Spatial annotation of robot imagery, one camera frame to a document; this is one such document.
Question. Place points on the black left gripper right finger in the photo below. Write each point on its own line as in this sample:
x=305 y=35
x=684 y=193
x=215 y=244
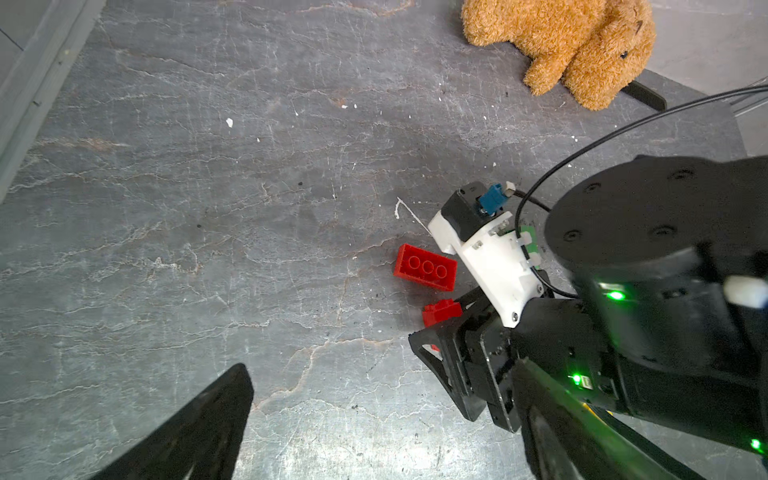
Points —
x=564 y=439

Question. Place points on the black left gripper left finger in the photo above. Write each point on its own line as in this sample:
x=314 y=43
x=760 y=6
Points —
x=201 y=441

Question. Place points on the red small lego brick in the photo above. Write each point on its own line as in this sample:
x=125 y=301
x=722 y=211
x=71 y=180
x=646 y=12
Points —
x=443 y=310

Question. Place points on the red long lego brick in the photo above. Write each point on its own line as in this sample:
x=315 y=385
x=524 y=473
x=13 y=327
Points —
x=425 y=268

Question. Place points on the green lego brick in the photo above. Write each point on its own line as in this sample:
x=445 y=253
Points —
x=528 y=237

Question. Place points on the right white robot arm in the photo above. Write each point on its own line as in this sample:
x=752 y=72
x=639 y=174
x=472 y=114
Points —
x=668 y=260

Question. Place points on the black comb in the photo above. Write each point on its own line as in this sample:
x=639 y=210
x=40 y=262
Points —
x=645 y=95

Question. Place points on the brown teddy bear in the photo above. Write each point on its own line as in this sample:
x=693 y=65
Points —
x=594 y=47

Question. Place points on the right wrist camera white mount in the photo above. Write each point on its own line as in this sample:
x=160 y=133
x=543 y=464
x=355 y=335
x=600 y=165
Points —
x=474 y=225

